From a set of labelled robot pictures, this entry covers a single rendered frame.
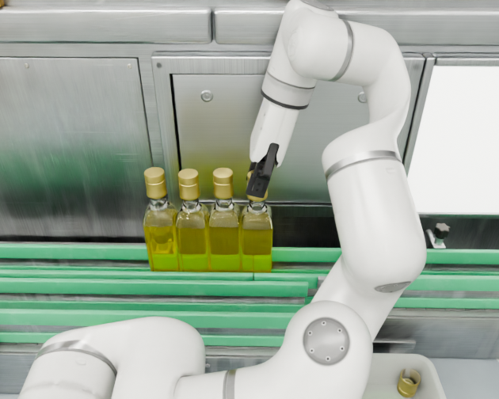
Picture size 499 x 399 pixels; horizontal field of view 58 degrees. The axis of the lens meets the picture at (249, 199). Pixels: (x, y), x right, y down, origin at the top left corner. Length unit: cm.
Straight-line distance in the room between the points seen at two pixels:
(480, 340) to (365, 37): 67
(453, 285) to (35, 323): 75
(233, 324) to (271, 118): 36
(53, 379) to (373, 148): 41
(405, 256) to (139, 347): 29
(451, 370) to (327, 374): 67
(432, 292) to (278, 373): 55
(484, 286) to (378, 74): 50
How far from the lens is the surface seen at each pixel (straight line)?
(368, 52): 59
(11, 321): 90
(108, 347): 56
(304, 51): 55
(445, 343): 103
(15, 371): 98
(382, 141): 50
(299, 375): 42
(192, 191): 76
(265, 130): 66
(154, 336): 52
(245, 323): 79
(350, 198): 47
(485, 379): 107
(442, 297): 95
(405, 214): 47
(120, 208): 104
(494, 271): 106
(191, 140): 88
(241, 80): 82
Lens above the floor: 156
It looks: 35 degrees down
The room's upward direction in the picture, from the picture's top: straight up
